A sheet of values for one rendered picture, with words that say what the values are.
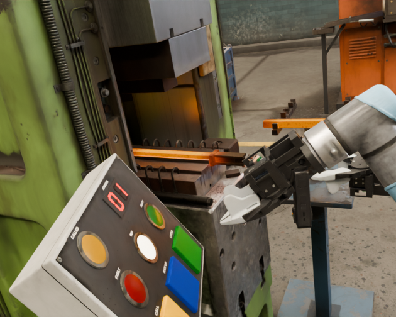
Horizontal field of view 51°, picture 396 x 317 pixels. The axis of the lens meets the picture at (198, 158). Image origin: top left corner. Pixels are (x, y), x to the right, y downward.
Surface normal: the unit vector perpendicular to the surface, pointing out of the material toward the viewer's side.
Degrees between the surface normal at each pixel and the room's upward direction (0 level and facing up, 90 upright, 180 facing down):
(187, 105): 90
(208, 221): 90
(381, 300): 0
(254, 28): 89
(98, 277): 60
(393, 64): 90
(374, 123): 72
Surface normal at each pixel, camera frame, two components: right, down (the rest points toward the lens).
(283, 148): -0.04, 0.39
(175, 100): -0.46, 0.41
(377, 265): -0.16, -0.91
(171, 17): 0.87, 0.05
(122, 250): 0.78, -0.56
